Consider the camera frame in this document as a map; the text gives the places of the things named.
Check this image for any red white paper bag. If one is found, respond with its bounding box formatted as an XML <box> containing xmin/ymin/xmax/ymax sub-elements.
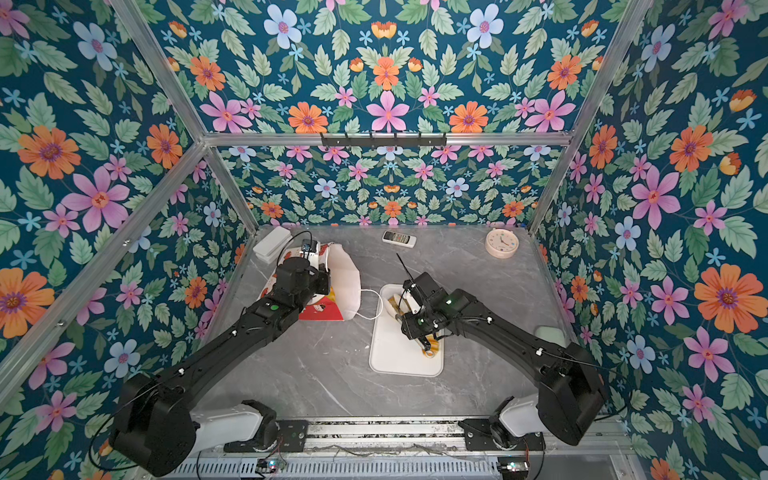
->
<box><xmin>260</xmin><ymin>240</ymin><xmax>385</xmax><ymax>321</ymax></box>

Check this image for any pale green object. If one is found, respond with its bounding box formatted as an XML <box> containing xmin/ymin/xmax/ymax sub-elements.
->
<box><xmin>534</xmin><ymin>326</ymin><xmax>566</xmax><ymax>347</ymax></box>

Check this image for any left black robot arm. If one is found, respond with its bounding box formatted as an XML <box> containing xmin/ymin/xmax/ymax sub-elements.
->
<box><xmin>108</xmin><ymin>239</ymin><xmax>330</xmax><ymax>477</ymax></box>

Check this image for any white rectangular tray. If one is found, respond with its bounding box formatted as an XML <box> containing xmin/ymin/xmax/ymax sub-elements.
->
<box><xmin>369</xmin><ymin>284</ymin><xmax>444</xmax><ymax>377</ymax></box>

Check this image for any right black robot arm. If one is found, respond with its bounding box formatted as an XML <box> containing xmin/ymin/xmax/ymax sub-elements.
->
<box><xmin>396</xmin><ymin>273</ymin><xmax>608</xmax><ymax>449</ymax></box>

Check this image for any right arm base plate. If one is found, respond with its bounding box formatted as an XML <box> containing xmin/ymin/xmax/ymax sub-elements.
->
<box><xmin>458</xmin><ymin>418</ymin><xmax>546</xmax><ymax>452</ymax></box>

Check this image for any pink round clock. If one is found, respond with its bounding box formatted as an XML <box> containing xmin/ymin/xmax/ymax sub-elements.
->
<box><xmin>485</xmin><ymin>229</ymin><xmax>520</xmax><ymax>259</ymax></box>

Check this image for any yellow croissant bread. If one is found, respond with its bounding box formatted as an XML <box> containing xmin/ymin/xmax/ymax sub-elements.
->
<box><xmin>385</xmin><ymin>294</ymin><xmax>410</xmax><ymax>321</ymax></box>

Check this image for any white remote control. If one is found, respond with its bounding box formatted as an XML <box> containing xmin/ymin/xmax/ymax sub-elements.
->
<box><xmin>382</xmin><ymin>230</ymin><xmax>417</xmax><ymax>248</ymax></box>

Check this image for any black hook rail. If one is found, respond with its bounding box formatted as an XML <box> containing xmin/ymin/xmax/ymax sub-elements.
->
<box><xmin>320</xmin><ymin>133</ymin><xmax>448</xmax><ymax>148</ymax></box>

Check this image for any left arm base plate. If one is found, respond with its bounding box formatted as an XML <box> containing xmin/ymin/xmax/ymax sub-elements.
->
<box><xmin>223</xmin><ymin>420</ymin><xmax>309</xmax><ymax>453</ymax></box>

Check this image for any white plastic box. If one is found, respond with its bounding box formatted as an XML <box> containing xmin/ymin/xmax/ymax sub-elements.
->
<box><xmin>252</xmin><ymin>226</ymin><xmax>292</xmax><ymax>263</ymax></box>

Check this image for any long twisted bread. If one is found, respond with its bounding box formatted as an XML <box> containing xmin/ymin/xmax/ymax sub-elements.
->
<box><xmin>420</xmin><ymin>334</ymin><xmax>440</xmax><ymax>358</ymax></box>

